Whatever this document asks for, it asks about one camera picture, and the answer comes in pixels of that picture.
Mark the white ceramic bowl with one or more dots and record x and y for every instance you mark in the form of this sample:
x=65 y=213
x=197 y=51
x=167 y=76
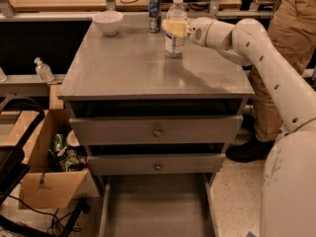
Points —
x=108 y=22

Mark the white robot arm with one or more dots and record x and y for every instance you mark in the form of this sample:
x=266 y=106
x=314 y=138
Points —
x=288 y=207

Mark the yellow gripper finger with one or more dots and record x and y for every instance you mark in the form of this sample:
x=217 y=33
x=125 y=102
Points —
x=178 y=28

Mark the person in khaki trousers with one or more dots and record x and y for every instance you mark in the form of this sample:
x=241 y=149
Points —
x=281 y=96

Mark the grey top drawer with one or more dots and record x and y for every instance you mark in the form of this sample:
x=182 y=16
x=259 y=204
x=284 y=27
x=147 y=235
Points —
x=115 y=131

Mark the blue drink can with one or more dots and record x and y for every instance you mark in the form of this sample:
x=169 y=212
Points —
x=154 y=16

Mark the clear pump sanitizer bottle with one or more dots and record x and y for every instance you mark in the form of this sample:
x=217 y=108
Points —
x=43 y=70

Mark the grey middle drawer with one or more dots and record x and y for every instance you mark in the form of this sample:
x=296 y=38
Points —
x=137 y=164

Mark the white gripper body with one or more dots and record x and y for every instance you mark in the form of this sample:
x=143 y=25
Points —
x=197 y=31

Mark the grey drawer cabinet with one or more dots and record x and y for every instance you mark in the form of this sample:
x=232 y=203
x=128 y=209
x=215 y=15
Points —
x=129 y=75

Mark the clear plastic water bottle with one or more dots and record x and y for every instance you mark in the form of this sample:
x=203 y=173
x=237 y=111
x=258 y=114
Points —
x=174 y=45

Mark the green snack bags in box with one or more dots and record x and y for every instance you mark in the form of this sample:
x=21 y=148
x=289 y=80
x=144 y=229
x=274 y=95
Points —
x=66 y=154

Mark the black shoe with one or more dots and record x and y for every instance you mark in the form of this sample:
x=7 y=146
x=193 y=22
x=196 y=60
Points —
x=250 y=151

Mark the grey open bottom drawer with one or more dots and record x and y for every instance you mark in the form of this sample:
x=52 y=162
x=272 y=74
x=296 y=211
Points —
x=170 y=205

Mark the brown cardboard box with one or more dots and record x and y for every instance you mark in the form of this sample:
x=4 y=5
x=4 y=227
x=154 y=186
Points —
x=44 y=186

